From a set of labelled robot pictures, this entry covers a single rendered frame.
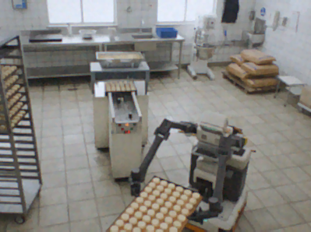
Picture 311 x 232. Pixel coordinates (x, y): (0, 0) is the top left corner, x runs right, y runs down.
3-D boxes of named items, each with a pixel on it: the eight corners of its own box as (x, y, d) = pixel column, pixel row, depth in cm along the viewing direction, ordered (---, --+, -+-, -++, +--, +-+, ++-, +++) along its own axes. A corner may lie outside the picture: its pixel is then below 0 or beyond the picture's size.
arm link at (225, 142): (232, 135, 221) (217, 134, 225) (230, 156, 221) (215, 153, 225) (242, 137, 262) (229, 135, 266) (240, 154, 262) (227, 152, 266)
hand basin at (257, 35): (270, 61, 737) (280, 11, 688) (255, 61, 727) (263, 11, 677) (247, 49, 821) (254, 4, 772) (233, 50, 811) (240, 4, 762)
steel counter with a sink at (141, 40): (15, 89, 630) (5, 25, 574) (18, 77, 689) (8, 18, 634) (181, 79, 721) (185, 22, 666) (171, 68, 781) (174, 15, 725)
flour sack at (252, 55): (238, 56, 706) (238, 49, 698) (253, 55, 721) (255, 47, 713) (259, 66, 647) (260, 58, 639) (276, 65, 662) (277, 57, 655)
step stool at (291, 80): (306, 106, 617) (312, 83, 596) (284, 107, 610) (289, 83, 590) (294, 96, 656) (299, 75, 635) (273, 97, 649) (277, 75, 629)
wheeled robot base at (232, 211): (193, 185, 387) (196, 168, 376) (246, 205, 361) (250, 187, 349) (167, 221, 335) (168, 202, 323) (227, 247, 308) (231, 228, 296)
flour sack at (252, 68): (251, 76, 640) (252, 68, 633) (238, 69, 675) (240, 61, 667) (280, 72, 665) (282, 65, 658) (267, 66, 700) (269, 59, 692)
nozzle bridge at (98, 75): (91, 86, 437) (90, 62, 421) (145, 85, 450) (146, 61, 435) (92, 96, 408) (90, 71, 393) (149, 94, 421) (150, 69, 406)
